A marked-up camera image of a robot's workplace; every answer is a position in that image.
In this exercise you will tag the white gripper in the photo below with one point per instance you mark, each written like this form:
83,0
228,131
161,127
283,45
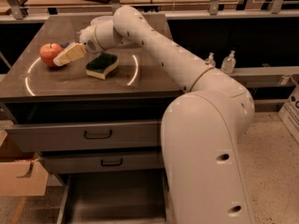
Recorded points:
89,40

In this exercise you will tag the red apple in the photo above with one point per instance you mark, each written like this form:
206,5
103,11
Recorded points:
48,52

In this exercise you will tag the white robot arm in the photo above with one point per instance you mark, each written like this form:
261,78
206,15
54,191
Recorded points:
199,129

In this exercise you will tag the grey drawer cabinet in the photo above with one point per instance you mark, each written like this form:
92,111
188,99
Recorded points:
31,82

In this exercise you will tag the grey top drawer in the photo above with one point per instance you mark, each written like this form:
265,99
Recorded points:
74,126

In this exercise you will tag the grey drawer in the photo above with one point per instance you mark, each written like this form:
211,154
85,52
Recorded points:
124,197
143,159
74,126

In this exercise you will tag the grey middle drawer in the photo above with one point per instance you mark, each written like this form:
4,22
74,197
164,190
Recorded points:
143,159

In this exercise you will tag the grey bottom drawer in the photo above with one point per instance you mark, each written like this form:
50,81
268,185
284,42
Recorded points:
124,197

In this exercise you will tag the dark snack bar wrapper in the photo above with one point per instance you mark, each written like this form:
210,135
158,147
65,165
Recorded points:
65,44

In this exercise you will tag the green yellow sponge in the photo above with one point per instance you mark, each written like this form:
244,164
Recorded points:
102,66

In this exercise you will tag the cardboard box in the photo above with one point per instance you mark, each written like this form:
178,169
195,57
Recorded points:
21,173

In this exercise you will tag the left clear sanitizer bottle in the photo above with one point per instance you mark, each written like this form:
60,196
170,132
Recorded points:
210,59

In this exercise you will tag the clear sanitizer bottle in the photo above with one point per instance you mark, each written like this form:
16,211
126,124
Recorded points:
228,63
210,59

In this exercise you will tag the right clear sanitizer bottle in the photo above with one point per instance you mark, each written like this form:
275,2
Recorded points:
228,63

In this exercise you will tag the white printed box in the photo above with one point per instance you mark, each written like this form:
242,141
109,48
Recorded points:
289,113

